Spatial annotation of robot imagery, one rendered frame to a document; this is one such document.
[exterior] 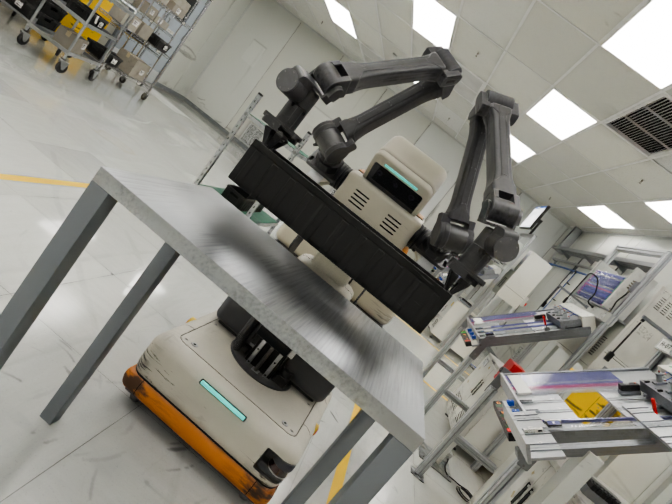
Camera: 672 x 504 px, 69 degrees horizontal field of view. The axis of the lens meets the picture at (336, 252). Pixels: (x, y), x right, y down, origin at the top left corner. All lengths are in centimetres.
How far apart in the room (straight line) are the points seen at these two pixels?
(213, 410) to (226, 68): 1067
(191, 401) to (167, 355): 17
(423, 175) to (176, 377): 100
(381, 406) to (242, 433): 90
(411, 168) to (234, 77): 1048
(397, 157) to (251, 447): 100
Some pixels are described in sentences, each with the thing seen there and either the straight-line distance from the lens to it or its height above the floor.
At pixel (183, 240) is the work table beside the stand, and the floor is 79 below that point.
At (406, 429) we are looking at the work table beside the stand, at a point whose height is 79.
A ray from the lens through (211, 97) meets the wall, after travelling 1190.
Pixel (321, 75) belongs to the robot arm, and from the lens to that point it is 123.
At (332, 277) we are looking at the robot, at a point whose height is 76.
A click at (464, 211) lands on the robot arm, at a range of 142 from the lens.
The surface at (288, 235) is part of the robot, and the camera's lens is 182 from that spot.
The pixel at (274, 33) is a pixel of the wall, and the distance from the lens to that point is 1182.
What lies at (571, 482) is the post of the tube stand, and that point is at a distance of 192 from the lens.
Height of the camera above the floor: 105
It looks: 8 degrees down
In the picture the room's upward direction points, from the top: 38 degrees clockwise
